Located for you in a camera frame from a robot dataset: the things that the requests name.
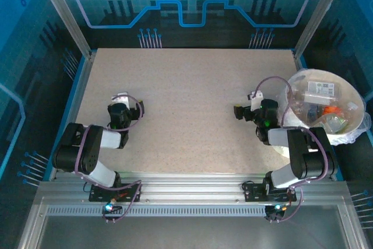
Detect green label clear bottle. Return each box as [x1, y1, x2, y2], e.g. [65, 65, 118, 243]
[325, 114, 350, 135]

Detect white ribbed bin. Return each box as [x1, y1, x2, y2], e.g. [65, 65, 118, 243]
[272, 68, 370, 166]

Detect clear plastic bin liner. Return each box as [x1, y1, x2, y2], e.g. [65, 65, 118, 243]
[284, 68, 371, 146]

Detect small lit connector board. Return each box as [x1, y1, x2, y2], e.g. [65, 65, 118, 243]
[101, 202, 123, 213]
[265, 204, 288, 213]

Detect grey metal front panel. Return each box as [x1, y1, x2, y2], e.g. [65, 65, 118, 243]
[17, 202, 370, 249]

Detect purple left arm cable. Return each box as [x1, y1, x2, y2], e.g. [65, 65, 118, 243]
[74, 93, 146, 224]

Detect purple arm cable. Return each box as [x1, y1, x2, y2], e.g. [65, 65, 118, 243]
[74, 93, 146, 224]
[255, 76, 332, 223]

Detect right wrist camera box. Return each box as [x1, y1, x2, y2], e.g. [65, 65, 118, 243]
[247, 90, 265, 110]

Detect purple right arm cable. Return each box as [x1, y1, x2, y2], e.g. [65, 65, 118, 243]
[255, 76, 332, 223]

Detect aluminium table side rail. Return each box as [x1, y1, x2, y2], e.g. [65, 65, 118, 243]
[48, 52, 97, 181]

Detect aluminium front rail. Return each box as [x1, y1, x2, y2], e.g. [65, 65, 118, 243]
[37, 171, 350, 205]

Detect slotted grey cable duct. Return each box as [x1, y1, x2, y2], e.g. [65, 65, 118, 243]
[46, 205, 295, 218]

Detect aluminium frame post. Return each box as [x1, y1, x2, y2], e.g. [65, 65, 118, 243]
[31, 0, 97, 59]
[293, 0, 352, 57]

